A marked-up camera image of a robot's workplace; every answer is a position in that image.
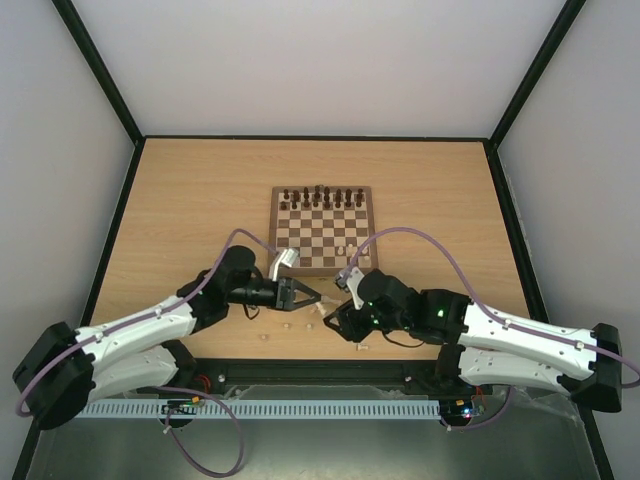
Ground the black frame post left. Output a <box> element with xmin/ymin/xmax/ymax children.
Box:
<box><xmin>51</xmin><ymin>0</ymin><xmax>144</xmax><ymax>145</ymax></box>

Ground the wooden chessboard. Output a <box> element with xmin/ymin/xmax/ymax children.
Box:
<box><xmin>269</xmin><ymin>194</ymin><xmax>378</xmax><ymax>277</ymax></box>

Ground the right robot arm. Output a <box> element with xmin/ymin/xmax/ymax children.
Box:
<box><xmin>324</xmin><ymin>269</ymin><xmax>622</xmax><ymax>413</ymax></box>

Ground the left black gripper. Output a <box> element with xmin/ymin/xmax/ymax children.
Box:
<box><xmin>228</xmin><ymin>276</ymin><xmax>321</xmax><ymax>311</ymax></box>

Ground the black aluminium rail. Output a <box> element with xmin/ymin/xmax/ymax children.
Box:
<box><xmin>190</xmin><ymin>357</ymin><xmax>566</xmax><ymax>398</ymax></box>

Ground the dark chess pieces row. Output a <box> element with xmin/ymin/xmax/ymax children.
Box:
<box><xmin>272</xmin><ymin>184</ymin><xmax>372</xmax><ymax>212</ymax></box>

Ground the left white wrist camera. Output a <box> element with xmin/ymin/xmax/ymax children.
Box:
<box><xmin>269</xmin><ymin>247</ymin><xmax>299</xmax><ymax>281</ymax></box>

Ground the black frame post right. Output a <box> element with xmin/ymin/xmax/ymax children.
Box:
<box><xmin>489</xmin><ymin>0</ymin><xmax>586</xmax><ymax>150</ymax></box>

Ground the black frame post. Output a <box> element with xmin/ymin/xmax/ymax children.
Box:
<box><xmin>51</xmin><ymin>0</ymin><xmax>144</xmax><ymax>145</ymax></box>
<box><xmin>489</xmin><ymin>0</ymin><xmax>586</xmax><ymax>150</ymax></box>

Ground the light blue cable duct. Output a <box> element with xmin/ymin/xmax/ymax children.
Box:
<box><xmin>77</xmin><ymin>399</ymin><xmax>440</xmax><ymax>420</ymax></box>

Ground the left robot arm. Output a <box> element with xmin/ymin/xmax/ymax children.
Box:
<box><xmin>12</xmin><ymin>245</ymin><xmax>321</xmax><ymax>430</ymax></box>

